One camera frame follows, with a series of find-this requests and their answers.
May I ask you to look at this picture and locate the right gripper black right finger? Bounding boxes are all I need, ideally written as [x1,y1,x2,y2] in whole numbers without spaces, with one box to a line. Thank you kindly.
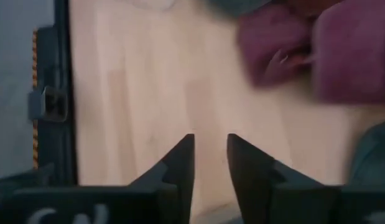
[228,133,342,224]

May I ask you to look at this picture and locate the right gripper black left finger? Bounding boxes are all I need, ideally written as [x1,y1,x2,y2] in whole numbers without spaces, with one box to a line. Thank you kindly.
[129,133,195,224]

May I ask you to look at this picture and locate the orange black braided cable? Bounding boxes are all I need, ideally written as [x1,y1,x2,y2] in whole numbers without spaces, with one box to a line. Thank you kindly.
[32,29,39,170]

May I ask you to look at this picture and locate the black aluminium frame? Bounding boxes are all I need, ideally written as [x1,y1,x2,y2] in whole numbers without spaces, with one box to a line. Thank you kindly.
[29,0,78,187]

